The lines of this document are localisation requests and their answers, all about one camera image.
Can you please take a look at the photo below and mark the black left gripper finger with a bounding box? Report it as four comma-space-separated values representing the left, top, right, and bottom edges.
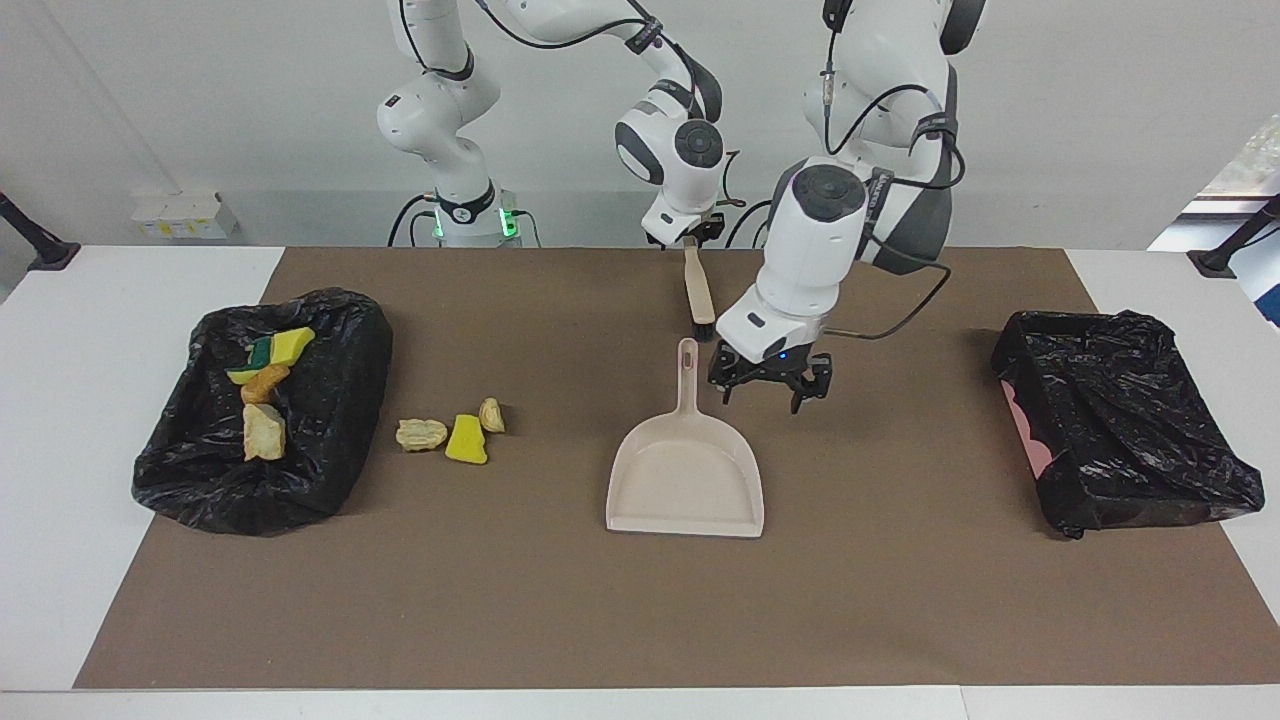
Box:
786, 357, 835, 417
707, 345, 747, 407

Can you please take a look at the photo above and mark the beige hand brush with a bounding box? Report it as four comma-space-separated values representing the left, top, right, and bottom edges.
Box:
683, 238, 717, 342

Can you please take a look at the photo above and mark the beige plastic dustpan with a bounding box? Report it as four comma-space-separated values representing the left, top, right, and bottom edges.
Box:
606, 338, 766, 539

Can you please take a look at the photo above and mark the green and yellow scrub sponge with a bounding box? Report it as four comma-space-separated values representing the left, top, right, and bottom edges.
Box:
245, 327, 316, 368

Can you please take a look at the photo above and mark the brown sponge chunk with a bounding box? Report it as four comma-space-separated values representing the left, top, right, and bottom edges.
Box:
240, 364, 293, 406

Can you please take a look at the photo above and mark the cream sponge chunk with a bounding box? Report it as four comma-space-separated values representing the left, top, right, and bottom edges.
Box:
242, 403, 288, 462

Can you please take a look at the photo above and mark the pink plastic bin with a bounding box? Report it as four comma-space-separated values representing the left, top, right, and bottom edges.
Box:
1003, 392, 1054, 481

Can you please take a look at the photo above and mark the right black-lined bin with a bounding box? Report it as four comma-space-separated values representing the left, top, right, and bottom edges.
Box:
990, 309, 1266, 541

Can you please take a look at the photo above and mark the black-lined bin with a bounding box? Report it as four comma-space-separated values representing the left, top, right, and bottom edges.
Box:
990, 309, 1266, 541
130, 288, 394, 538

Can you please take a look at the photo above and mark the left black-lined bin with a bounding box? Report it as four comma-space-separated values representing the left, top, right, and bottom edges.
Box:
130, 288, 394, 538

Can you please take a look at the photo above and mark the brown table mat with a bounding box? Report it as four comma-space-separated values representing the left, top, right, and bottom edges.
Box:
73, 247, 1280, 689

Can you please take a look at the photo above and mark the white cardboard box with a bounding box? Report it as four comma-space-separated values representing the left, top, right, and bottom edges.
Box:
130, 190, 239, 241

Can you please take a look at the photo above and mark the black base power cable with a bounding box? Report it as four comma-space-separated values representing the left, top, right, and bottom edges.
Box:
387, 193, 441, 248
724, 198, 777, 248

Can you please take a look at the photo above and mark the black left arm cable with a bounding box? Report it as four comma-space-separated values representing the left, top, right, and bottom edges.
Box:
818, 0, 969, 342

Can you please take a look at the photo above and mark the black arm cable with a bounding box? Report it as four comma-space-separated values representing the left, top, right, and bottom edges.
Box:
818, 0, 969, 342
398, 0, 747, 213

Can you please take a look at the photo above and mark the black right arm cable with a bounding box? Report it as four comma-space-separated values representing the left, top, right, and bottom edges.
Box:
398, 0, 747, 213

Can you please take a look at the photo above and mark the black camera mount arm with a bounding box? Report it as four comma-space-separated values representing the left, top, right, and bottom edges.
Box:
0, 190, 81, 273
1187, 195, 1280, 279

